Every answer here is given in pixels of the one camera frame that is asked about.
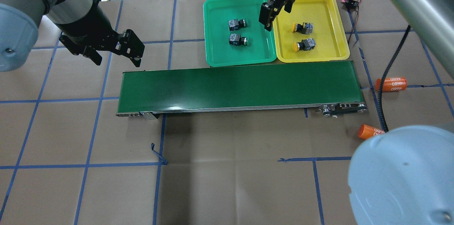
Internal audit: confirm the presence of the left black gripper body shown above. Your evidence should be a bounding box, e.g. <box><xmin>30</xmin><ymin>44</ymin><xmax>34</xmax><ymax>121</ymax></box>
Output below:
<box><xmin>59</xmin><ymin>0</ymin><xmax>145</xmax><ymax>67</ymax></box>

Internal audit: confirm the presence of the yellow push button spare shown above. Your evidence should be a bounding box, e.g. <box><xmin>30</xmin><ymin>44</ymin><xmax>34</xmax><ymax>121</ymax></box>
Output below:
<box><xmin>292</xmin><ymin>38</ymin><xmax>316</xmax><ymax>52</ymax></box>

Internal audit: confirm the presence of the green push button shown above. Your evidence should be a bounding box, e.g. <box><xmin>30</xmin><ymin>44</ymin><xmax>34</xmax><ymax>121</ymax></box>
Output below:
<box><xmin>228</xmin><ymin>18</ymin><xmax>248</xmax><ymax>31</ymax></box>

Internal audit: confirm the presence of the green button with blue base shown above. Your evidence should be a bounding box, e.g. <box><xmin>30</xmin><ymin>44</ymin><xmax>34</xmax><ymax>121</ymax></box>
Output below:
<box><xmin>228</xmin><ymin>33</ymin><xmax>248</xmax><ymax>46</ymax></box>

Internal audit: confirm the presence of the orange cylinder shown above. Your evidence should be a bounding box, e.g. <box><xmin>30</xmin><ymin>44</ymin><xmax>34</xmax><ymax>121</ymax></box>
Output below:
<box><xmin>357</xmin><ymin>124</ymin><xmax>385</xmax><ymax>140</ymax></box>
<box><xmin>382</xmin><ymin>77</ymin><xmax>407</xmax><ymax>92</ymax></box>

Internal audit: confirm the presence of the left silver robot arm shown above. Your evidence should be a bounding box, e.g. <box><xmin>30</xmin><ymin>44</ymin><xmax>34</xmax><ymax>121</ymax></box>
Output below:
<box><xmin>0</xmin><ymin>0</ymin><xmax>145</xmax><ymax>72</ymax></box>

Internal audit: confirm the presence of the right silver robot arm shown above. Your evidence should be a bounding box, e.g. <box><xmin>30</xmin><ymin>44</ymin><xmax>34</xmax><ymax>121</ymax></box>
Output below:
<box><xmin>348</xmin><ymin>0</ymin><xmax>453</xmax><ymax>225</ymax></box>

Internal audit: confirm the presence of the yellow plastic tray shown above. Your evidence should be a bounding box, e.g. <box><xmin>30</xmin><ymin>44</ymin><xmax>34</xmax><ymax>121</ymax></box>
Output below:
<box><xmin>273</xmin><ymin>0</ymin><xmax>350</xmax><ymax>63</ymax></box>

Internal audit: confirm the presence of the green plastic tray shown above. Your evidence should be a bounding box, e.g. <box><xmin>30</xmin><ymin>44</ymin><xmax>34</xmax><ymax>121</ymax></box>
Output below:
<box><xmin>203</xmin><ymin>0</ymin><xmax>277</xmax><ymax>67</ymax></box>

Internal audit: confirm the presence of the small black circuit board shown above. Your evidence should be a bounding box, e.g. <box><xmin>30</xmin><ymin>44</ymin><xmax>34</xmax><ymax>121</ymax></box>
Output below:
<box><xmin>342</xmin><ymin>0</ymin><xmax>360</xmax><ymax>9</ymax></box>

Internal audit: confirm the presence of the green conveyor belt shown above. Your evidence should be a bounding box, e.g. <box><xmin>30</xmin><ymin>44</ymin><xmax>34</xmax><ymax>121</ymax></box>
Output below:
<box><xmin>116</xmin><ymin>60</ymin><xmax>367</xmax><ymax>119</ymax></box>

